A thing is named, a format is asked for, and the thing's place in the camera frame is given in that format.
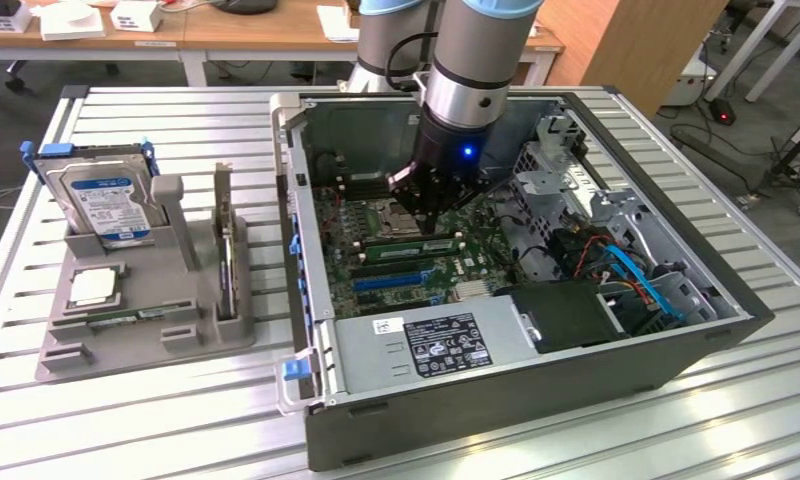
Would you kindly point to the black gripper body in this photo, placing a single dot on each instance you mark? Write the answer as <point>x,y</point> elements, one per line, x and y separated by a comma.
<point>454,145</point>

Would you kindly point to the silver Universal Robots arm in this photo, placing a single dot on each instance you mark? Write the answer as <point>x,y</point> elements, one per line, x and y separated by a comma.
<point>473,50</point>

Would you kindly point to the green RAM stick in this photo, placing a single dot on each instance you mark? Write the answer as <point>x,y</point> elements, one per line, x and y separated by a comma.
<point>133,316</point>
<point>406,251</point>

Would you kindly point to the metal CPU socket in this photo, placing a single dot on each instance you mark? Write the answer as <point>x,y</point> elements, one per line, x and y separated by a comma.
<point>388,217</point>

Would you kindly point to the green motherboard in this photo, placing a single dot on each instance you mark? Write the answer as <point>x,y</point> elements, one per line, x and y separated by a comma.
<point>480,260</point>

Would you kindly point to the metal disk bay cage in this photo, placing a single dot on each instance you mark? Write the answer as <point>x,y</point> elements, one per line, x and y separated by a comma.
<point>560,170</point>

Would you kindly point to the blue expansion slot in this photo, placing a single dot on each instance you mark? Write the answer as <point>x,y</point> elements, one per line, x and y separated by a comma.
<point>393,282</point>

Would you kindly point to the black fan shroud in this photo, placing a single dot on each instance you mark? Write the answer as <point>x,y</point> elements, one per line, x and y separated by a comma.
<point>560,315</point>

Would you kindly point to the grey power supply unit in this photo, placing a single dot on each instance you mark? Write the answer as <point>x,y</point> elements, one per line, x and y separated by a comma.
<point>433,345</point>

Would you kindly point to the wooden cabinet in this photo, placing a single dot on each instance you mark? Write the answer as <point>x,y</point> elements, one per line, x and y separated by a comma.
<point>633,50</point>

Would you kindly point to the long wooden desk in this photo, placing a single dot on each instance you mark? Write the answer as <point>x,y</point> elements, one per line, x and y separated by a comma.
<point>266,35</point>

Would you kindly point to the white device box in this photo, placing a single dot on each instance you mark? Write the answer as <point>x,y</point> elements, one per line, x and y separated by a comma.
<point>689,80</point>

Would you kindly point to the blue case latch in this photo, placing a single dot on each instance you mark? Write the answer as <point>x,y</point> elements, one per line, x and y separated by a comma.
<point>294,370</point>

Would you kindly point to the black power strip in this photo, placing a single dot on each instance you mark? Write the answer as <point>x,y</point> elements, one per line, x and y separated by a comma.
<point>722,112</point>

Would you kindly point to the black stand base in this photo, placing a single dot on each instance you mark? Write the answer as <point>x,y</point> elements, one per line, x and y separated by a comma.
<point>740,155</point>

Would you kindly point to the black open PC case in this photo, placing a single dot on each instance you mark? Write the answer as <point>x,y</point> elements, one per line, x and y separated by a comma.
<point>506,400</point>

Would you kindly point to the hard disk with blue caddy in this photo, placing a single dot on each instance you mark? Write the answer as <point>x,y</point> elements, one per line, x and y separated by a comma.
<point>102,200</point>

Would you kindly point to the grey plastic part rack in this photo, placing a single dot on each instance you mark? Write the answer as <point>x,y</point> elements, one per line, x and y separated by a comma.
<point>146,345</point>

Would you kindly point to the silver CPU chip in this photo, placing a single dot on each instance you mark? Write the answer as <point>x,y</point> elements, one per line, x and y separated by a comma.
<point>94,289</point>

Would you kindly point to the white metal table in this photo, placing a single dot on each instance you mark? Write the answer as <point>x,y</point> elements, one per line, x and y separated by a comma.
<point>773,30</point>

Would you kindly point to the small white printed box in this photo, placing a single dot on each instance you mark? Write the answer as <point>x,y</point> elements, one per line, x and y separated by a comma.
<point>135,19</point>

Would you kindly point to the flat white box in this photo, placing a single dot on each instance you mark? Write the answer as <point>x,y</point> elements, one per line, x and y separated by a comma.
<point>73,22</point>

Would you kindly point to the black office chair base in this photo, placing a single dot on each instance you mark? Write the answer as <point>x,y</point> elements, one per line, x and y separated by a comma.
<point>15,75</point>

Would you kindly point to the white box with label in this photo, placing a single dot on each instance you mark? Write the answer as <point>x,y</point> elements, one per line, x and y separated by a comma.
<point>0,17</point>

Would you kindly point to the graphics card with metal bracket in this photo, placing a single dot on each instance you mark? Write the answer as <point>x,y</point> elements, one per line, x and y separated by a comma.
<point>225,240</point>

